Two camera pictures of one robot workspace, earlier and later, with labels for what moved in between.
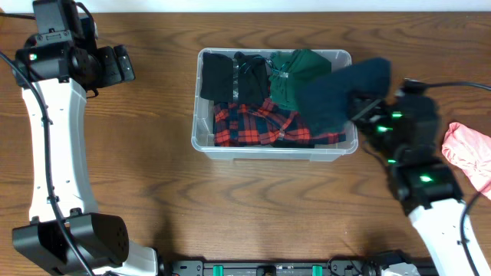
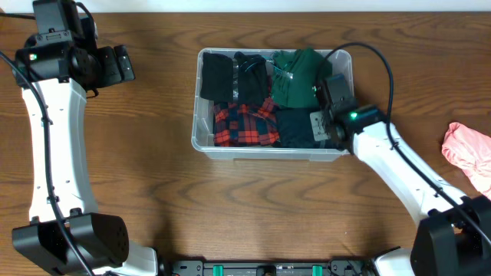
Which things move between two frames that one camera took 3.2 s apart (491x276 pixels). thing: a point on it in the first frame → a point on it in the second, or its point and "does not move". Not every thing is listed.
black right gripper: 364,119 → 323,114
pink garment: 472,152 does not move
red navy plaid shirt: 265,123 does not move
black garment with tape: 217,78 does not move
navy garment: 327,103 → 294,129
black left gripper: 110,74 does not move
